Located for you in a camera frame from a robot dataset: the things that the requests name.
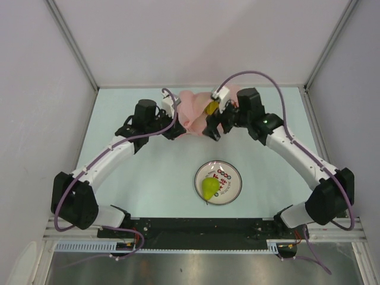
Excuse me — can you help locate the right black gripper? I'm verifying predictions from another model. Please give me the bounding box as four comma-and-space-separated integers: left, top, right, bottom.
202, 97, 250, 141

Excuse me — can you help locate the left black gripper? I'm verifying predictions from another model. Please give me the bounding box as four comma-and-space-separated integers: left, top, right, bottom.
146, 109, 186, 141

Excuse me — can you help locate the pink plastic bag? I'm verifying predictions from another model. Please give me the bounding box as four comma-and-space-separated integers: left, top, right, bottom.
176, 84, 242, 138

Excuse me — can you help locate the white printed plate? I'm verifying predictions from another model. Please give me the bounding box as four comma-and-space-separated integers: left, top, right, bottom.
194, 160, 242, 205

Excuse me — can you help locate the green fake pear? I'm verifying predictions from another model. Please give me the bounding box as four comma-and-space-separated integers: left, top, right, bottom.
201, 177, 220, 203

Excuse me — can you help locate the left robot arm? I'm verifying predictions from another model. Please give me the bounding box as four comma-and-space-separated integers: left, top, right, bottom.
51, 96, 185, 238

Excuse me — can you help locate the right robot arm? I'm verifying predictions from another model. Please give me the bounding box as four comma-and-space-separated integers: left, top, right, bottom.
202, 87, 355, 238

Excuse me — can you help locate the yellow fake banana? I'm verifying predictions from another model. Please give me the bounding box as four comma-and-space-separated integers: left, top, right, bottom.
204, 101, 219, 115

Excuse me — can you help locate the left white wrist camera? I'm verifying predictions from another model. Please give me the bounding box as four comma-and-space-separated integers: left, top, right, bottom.
161, 88, 181, 118

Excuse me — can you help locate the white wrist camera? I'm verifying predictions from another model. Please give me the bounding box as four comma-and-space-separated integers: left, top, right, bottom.
211, 86, 231, 114
161, 88, 181, 118

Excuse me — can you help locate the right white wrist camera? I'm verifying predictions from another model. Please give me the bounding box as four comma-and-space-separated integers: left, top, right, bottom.
211, 86, 231, 114

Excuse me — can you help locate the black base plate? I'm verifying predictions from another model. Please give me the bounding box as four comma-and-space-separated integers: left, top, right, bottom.
97, 217, 310, 250

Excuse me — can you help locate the white cable duct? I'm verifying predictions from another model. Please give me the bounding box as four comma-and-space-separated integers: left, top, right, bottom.
55, 239, 297, 255

